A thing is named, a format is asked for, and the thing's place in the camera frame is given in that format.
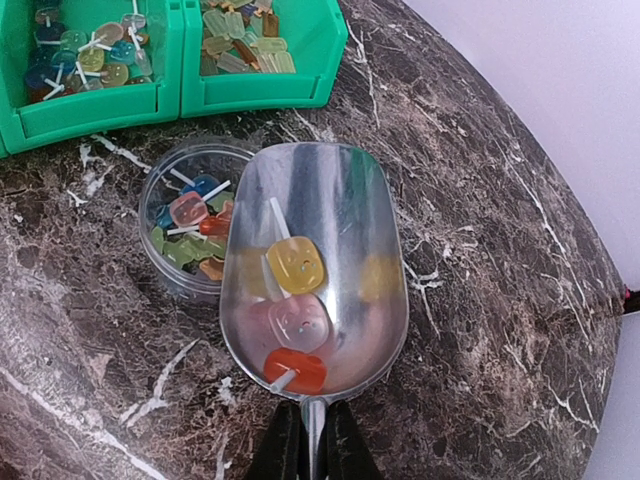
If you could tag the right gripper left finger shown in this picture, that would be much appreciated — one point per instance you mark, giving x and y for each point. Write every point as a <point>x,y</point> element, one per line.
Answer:
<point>278,455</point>

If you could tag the yellow smiley lollipop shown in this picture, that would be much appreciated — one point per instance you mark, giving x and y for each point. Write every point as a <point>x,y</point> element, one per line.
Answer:
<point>295,261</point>

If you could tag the metal scoop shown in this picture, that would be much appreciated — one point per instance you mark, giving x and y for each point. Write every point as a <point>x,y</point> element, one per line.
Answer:
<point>338,196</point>

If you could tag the green yellow candies pile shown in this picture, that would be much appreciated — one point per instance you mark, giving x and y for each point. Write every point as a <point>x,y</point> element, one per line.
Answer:
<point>242,36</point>

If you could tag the orange smiley lollipop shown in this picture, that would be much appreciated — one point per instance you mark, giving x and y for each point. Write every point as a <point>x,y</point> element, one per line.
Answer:
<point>310,370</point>

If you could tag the green three-compartment bin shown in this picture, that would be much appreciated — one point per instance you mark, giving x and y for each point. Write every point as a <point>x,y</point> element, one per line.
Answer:
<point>315,32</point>

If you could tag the candies in clear container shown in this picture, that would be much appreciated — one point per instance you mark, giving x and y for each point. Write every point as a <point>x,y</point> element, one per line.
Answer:
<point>191,229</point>

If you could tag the pink smiley lollipop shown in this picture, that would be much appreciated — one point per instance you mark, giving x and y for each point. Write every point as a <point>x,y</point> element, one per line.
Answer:
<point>298,321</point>

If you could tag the clear plastic container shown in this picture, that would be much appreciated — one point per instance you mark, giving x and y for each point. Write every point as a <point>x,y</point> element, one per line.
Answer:
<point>225,160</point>

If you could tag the blue mixed candies pile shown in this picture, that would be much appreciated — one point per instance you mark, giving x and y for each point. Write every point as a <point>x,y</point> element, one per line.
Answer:
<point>69,60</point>

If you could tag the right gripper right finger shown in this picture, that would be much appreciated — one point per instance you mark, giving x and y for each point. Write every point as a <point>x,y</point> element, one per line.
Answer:
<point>348,457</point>

